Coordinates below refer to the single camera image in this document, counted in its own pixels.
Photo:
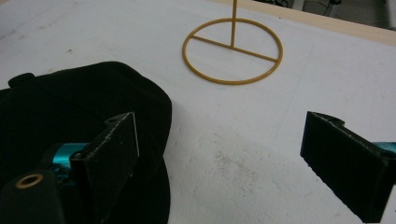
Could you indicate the black cap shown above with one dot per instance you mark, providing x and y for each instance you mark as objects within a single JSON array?
[{"x": 62, "y": 102}]

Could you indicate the yellow metal hat stand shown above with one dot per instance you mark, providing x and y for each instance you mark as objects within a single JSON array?
[{"x": 233, "y": 49}]

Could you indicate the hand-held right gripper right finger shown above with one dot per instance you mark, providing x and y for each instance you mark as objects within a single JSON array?
[{"x": 348, "y": 174}]

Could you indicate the metal stand leg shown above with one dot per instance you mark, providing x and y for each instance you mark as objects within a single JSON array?
[{"x": 332, "y": 7}]

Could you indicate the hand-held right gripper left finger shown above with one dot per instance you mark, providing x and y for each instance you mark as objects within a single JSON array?
[{"x": 109, "y": 158}]

